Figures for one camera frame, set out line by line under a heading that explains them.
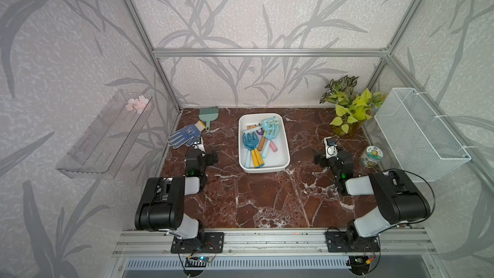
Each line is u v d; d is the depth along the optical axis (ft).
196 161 2.33
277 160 3.16
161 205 1.48
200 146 2.67
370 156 2.98
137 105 2.52
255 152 3.23
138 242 2.46
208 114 3.90
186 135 3.54
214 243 2.42
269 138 3.43
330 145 2.63
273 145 3.34
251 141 3.36
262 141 3.36
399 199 1.50
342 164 2.32
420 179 1.50
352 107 2.94
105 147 2.27
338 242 2.38
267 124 3.55
